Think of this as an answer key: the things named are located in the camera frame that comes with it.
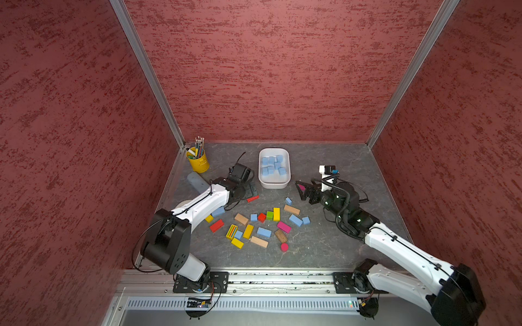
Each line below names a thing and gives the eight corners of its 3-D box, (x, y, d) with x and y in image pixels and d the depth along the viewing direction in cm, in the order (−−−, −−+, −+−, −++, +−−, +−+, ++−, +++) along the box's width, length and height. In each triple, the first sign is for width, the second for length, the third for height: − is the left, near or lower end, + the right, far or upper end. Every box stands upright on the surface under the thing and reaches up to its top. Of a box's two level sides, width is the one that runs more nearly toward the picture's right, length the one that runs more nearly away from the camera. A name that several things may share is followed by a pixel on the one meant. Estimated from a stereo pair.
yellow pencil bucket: (191, 172, 108) (184, 158, 99) (194, 161, 113) (188, 146, 104) (207, 172, 108) (202, 158, 99) (210, 161, 113) (205, 147, 104)
